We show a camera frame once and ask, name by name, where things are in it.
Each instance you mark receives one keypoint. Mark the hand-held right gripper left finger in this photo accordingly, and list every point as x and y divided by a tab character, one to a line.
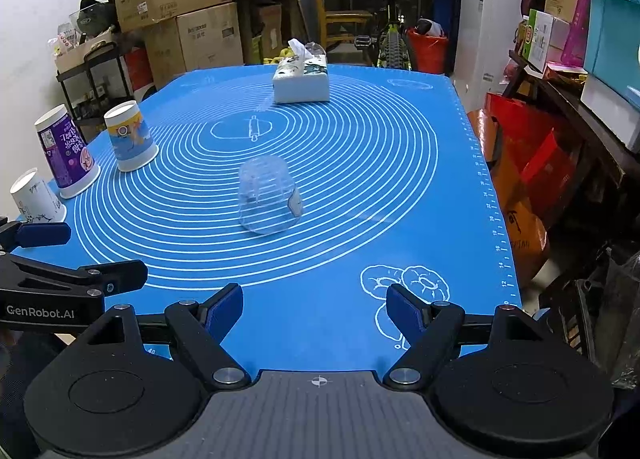
224	310

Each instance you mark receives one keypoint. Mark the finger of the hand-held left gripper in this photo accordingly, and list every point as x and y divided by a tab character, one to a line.
44	235
120	275

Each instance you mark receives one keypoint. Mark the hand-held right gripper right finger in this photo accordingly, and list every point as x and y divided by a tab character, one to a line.
403	311

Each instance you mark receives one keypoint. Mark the clear plastic cup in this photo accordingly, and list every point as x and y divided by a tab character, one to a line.
265	194

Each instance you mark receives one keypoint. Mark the small white paper cup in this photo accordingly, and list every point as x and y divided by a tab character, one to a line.
36	199

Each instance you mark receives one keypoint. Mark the purple paper cup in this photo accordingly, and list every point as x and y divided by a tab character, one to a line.
66	154

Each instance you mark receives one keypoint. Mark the blue and yellow paper cup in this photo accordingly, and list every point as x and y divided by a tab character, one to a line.
130	139

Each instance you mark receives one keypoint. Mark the blue silicone baking mat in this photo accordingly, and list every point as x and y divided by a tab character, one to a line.
330	249

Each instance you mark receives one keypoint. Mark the black metal cart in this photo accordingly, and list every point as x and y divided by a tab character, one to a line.
90	84

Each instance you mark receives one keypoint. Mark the black plastic crate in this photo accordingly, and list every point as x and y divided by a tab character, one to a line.
572	319

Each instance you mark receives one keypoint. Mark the red and orange bag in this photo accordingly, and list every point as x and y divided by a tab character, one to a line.
525	174

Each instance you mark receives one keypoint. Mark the small cardboard box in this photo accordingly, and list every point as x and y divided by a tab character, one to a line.
82	51

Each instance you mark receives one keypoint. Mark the clear plastic bag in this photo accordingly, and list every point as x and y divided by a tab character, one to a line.
622	319

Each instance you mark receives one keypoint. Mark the dark helmet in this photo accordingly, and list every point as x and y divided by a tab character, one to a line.
97	16

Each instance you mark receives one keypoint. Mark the tissue pack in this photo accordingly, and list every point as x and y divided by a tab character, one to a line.
300	84

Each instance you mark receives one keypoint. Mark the large closed cardboard box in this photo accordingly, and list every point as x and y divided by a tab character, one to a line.
200	46

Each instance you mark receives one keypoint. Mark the dark wooden side table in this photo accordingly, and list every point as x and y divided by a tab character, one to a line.
600	169

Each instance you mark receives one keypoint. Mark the red bucket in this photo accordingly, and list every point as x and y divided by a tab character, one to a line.
427	51

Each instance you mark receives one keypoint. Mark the bicycle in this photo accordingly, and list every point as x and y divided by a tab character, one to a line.
392	34

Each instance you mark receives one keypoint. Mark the white chest freezer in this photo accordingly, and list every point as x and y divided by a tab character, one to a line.
487	39

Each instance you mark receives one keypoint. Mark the white storage box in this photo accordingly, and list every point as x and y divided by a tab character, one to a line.
607	109

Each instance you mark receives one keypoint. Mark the wooden chair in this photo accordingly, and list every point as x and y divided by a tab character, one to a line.
340	19

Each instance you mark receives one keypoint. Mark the green and white carton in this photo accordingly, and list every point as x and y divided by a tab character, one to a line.
540	39

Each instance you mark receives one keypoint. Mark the pink box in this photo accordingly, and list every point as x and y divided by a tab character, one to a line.
575	31

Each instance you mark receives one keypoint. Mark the teal storage crate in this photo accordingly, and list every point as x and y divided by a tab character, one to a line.
612	34

